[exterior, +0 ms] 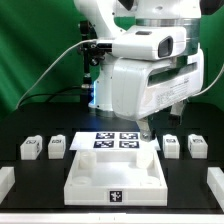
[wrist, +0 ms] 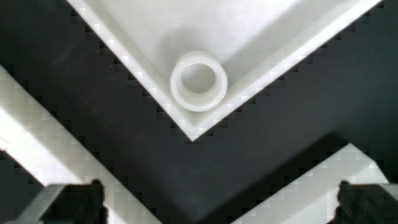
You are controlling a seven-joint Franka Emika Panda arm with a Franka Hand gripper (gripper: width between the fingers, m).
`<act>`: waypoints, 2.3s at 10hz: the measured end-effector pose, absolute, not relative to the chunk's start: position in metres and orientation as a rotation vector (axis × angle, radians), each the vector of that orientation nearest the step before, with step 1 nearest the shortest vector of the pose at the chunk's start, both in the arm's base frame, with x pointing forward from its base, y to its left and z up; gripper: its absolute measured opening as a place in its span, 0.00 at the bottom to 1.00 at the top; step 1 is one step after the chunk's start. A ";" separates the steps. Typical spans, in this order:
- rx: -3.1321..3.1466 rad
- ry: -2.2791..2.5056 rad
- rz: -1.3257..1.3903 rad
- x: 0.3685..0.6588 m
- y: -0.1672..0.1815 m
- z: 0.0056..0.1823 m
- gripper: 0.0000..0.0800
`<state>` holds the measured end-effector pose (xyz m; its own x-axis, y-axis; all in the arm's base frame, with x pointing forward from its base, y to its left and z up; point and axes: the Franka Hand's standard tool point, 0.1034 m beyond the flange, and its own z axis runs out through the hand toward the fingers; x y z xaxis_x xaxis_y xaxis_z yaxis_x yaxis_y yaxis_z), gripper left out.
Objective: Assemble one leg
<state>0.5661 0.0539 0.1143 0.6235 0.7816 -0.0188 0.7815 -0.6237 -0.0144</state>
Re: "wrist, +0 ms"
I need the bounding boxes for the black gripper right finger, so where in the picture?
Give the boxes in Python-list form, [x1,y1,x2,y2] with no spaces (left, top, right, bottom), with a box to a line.
[329,181,398,224]

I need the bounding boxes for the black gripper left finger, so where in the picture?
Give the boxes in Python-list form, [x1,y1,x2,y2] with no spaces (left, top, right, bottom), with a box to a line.
[17,179,111,224]

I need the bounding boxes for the white square tabletop part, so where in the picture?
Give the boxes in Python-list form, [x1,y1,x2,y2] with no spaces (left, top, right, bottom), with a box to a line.
[66,0,383,139]

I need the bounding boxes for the white right obstacle wall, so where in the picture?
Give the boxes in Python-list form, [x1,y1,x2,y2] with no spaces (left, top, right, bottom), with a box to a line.
[232,144,388,224]

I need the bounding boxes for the white obstacle wall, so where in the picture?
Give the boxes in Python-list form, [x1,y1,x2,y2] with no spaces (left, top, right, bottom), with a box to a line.
[232,144,388,224]
[0,66,162,224]

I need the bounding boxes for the white left obstacle wall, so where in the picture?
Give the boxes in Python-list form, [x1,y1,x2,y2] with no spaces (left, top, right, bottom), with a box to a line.
[0,66,162,224]

